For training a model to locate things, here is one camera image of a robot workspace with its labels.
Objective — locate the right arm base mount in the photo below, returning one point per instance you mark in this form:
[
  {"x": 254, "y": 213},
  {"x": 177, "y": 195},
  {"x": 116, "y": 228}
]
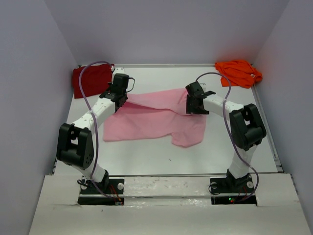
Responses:
[{"x": 230, "y": 191}]

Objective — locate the orange t shirt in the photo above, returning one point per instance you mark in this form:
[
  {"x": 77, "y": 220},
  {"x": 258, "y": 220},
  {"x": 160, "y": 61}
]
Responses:
[{"x": 239, "y": 72}]

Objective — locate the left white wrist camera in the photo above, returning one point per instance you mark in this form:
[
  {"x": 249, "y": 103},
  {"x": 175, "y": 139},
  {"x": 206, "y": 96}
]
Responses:
[{"x": 118, "y": 70}]

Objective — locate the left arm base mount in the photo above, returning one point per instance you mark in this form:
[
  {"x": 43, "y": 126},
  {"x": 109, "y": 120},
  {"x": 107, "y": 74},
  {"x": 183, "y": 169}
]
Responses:
[{"x": 99, "y": 195}]

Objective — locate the pink t shirt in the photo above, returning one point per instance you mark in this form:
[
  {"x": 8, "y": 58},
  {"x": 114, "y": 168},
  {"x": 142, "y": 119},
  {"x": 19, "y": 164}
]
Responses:
[{"x": 156, "y": 115}]

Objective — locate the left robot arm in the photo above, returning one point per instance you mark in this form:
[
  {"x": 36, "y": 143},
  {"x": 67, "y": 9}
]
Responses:
[{"x": 78, "y": 142}]

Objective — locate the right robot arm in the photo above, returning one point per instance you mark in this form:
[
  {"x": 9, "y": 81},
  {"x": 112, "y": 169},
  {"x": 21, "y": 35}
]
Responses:
[{"x": 243, "y": 124}]

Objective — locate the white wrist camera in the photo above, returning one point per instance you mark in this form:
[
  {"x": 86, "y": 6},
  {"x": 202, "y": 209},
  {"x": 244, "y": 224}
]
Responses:
[
  {"x": 203, "y": 85},
  {"x": 118, "y": 70}
]

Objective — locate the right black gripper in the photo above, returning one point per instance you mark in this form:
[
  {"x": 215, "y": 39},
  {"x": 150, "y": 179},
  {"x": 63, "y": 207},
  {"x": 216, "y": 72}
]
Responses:
[{"x": 190, "y": 107}]

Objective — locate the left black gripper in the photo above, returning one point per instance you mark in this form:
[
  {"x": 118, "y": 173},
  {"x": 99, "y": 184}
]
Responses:
[{"x": 110, "y": 84}]

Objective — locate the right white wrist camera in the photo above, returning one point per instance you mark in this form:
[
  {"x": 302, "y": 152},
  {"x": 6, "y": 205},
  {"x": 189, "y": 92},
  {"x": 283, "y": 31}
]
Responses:
[{"x": 203, "y": 85}]

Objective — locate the dark red folded t shirt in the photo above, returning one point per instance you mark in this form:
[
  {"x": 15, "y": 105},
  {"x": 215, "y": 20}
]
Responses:
[{"x": 95, "y": 80}]

